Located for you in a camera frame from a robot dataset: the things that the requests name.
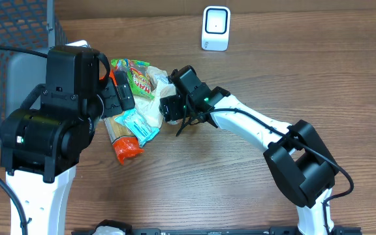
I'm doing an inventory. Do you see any green lid jar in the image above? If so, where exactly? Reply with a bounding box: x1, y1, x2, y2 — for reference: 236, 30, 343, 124
167, 119, 183, 125

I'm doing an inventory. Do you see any red snack packet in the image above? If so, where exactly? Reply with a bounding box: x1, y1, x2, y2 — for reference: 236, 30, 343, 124
99, 70, 145, 166

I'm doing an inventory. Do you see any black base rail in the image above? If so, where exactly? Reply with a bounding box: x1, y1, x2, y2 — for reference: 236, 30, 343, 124
72, 219, 364, 235

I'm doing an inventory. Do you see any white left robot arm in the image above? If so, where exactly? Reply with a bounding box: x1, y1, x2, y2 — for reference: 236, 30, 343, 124
0, 40, 135, 234

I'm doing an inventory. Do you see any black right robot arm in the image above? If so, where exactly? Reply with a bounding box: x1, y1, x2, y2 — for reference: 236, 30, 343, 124
159, 65, 339, 234

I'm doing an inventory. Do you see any teal snack packet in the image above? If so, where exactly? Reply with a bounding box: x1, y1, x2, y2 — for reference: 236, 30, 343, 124
114, 108, 159, 147

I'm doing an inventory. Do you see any dark grey plastic basket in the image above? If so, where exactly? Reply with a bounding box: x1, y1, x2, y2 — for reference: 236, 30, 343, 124
0, 0, 67, 143

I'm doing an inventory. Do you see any beige paper bag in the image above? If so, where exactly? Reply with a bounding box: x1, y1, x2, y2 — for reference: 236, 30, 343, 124
134, 66, 176, 129

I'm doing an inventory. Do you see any green snack packet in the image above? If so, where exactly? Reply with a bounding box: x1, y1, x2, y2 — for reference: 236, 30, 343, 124
111, 59, 154, 100

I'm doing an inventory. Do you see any white barcode scanner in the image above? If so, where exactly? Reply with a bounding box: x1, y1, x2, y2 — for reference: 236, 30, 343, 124
201, 6, 231, 52

